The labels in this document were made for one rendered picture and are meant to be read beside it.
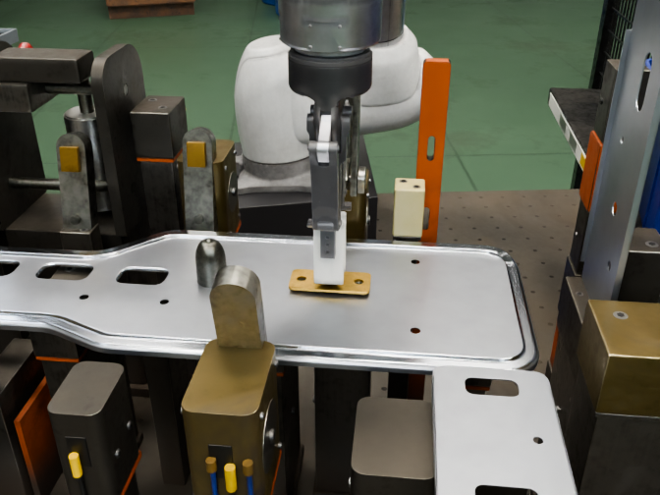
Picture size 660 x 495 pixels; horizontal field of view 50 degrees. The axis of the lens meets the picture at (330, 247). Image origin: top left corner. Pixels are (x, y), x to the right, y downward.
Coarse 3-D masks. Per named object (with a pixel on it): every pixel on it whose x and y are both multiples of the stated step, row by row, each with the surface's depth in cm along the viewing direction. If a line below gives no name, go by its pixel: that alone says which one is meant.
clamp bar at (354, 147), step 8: (352, 104) 81; (352, 120) 80; (352, 128) 81; (352, 136) 81; (352, 144) 81; (352, 152) 82; (352, 160) 82; (352, 168) 82; (352, 176) 83; (352, 184) 83; (352, 192) 83
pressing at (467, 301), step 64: (0, 256) 80; (64, 256) 80; (128, 256) 80; (192, 256) 80; (256, 256) 80; (384, 256) 80; (448, 256) 80; (0, 320) 70; (64, 320) 70; (128, 320) 69; (192, 320) 69; (320, 320) 69; (384, 320) 69; (448, 320) 69; (512, 320) 69
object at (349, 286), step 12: (300, 276) 75; (312, 276) 75; (348, 276) 75; (360, 276) 75; (300, 288) 73; (312, 288) 73; (324, 288) 73; (336, 288) 73; (348, 288) 73; (360, 288) 73
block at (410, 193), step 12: (396, 180) 83; (408, 180) 83; (420, 180) 83; (396, 192) 81; (408, 192) 80; (420, 192) 80; (396, 204) 81; (408, 204) 81; (420, 204) 81; (396, 216) 82; (408, 216) 82; (420, 216) 82; (396, 228) 83; (408, 228) 83; (420, 228) 82; (396, 240) 84; (408, 240) 83; (420, 240) 83; (396, 384) 94; (408, 384) 94; (396, 396) 96
